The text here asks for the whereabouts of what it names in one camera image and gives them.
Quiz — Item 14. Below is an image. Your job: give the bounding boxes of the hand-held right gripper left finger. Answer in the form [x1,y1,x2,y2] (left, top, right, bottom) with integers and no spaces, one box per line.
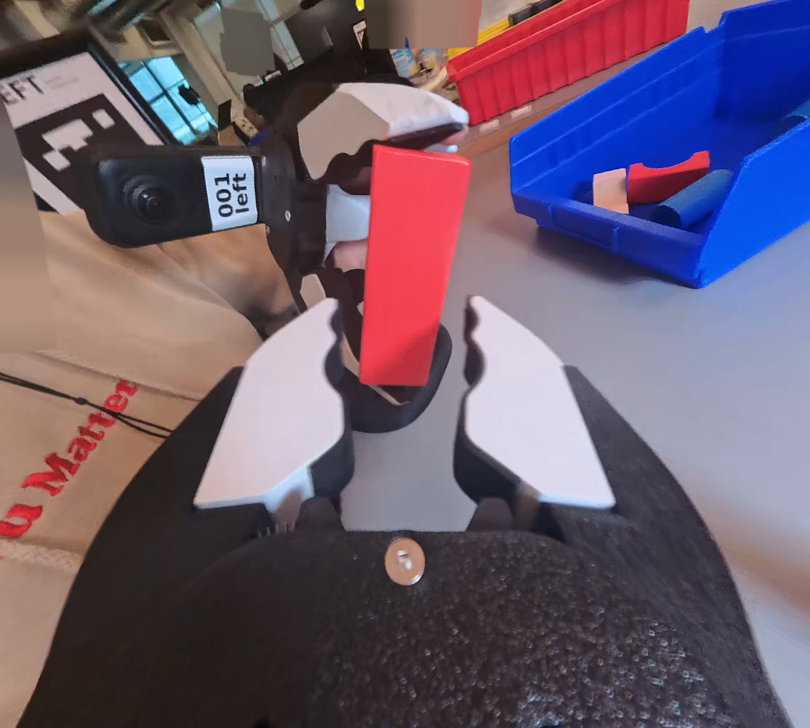
[194,298,353,521]

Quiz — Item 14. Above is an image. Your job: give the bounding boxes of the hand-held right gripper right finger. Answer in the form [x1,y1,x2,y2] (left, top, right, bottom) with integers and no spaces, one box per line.
[454,295,617,526]

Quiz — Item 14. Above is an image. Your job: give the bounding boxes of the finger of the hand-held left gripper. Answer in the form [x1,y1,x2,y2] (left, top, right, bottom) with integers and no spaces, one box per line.
[319,184,375,267]
[304,80,472,159]

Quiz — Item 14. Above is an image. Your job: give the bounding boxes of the blue plastic bin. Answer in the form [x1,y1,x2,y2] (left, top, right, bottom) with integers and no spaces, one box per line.
[509,0,810,290]

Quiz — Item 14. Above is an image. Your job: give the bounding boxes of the red wooden arch block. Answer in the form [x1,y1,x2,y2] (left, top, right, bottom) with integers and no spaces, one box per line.
[627,151,712,206]

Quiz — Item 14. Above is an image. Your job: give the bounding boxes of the red plastic bin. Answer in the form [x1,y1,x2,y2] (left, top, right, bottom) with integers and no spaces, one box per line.
[446,0,712,125]

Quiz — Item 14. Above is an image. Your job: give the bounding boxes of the pale wooden block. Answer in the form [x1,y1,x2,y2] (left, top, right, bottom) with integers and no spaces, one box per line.
[591,169,631,217]

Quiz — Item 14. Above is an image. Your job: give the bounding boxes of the blue wooden cylinder block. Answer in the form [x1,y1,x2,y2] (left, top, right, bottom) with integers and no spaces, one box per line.
[652,169,737,230]

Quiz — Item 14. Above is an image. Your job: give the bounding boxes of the black cable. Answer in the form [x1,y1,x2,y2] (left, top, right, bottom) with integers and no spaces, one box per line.
[0,371,174,440]

